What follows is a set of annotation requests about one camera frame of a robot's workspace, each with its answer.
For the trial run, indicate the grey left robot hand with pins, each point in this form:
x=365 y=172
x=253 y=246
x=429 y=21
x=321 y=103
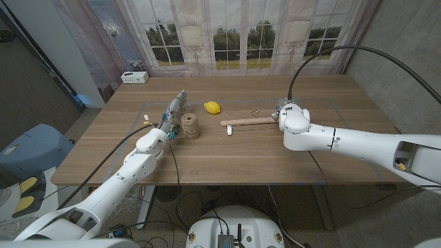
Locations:
x=172 y=115

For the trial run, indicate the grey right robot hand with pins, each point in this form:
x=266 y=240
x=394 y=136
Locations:
x=280 y=103

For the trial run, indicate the jute twine spool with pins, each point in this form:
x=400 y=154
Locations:
x=190 y=126

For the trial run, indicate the jute thread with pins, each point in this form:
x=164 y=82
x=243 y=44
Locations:
x=176 y=142

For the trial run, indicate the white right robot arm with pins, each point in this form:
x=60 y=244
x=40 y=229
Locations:
x=361 y=143

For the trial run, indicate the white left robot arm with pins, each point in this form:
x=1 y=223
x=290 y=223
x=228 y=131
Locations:
x=113 y=184

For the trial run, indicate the yellow toy lemon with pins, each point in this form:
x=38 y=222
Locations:
x=212 y=107

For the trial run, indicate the white power box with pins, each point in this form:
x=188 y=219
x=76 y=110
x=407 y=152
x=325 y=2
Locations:
x=134 y=77

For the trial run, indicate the black round floor fan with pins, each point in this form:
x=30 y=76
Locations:
x=167 y=193

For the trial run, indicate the printed window backdrop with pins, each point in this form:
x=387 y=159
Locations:
x=241 y=20

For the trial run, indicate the white table leg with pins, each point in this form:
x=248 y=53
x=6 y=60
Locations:
x=146 y=206

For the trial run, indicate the small orange floor tool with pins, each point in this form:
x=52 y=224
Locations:
x=93 y=189

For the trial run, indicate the grey table leg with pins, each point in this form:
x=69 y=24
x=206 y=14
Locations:
x=324 y=210

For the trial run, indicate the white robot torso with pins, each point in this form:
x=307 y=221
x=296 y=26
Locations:
x=237 y=217

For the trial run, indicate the blue floor adapter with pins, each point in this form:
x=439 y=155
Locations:
x=119 y=232

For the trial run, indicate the grey electronics box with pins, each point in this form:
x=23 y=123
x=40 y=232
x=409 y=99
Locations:
x=225 y=241

